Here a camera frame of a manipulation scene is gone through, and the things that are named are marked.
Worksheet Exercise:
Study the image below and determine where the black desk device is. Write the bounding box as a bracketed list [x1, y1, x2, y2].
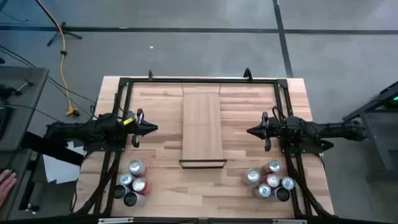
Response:
[0, 105, 12, 141]

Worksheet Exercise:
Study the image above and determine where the black computer with green light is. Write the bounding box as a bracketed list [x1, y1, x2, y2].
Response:
[384, 92, 398, 109]

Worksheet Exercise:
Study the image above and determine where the person's hand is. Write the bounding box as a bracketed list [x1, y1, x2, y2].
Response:
[0, 169, 18, 208]

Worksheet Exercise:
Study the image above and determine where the silver blue energy drink can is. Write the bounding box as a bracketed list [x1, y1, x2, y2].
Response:
[253, 183, 273, 199]
[262, 159, 282, 175]
[119, 172, 134, 187]
[280, 175, 295, 191]

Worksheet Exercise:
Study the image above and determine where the red soda can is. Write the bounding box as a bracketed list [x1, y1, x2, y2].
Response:
[263, 172, 280, 189]
[132, 177, 150, 195]

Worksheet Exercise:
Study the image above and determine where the black floor cable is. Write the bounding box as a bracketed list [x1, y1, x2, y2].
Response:
[0, 45, 96, 105]

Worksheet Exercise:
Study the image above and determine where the grey side desk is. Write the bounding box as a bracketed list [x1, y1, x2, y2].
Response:
[0, 66, 50, 220]

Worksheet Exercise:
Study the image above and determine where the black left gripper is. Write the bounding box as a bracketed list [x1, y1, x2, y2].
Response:
[119, 108, 159, 149]

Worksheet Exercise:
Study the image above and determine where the black support beam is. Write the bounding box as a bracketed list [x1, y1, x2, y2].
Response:
[20, 132, 85, 166]

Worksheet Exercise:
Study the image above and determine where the black metal clamp tool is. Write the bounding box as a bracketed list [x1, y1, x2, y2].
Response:
[0, 79, 34, 100]

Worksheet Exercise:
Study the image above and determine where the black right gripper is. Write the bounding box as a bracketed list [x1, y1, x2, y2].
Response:
[246, 111, 287, 152]

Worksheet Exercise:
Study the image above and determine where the grey-framed workbench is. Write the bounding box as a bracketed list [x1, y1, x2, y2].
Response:
[341, 80, 398, 183]

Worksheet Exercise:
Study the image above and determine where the black aluminium rail frame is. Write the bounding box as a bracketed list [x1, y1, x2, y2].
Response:
[73, 77, 336, 218]

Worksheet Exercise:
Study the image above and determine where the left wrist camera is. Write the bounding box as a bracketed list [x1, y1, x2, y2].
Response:
[123, 113, 138, 126]

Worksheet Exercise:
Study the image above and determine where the pale pink soda can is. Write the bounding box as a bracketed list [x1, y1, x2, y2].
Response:
[243, 168, 262, 187]
[128, 159, 147, 178]

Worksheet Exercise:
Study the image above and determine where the white paper sheet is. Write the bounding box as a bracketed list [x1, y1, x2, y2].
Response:
[42, 141, 85, 184]

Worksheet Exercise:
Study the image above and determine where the black tripod stand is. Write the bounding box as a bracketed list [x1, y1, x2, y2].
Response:
[46, 21, 83, 47]

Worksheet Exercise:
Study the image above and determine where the black-top silver can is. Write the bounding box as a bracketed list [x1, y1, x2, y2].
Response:
[123, 191, 147, 208]
[273, 186, 291, 203]
[112, 184, 129, 200]

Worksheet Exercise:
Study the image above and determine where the black cable bundle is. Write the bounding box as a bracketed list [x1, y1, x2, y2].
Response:
[285, 154, 332, 217]
[74, 152, 121, 215]

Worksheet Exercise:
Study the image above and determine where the yellow extension cord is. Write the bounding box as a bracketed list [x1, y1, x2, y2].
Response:
[34, 0, 81, 118]

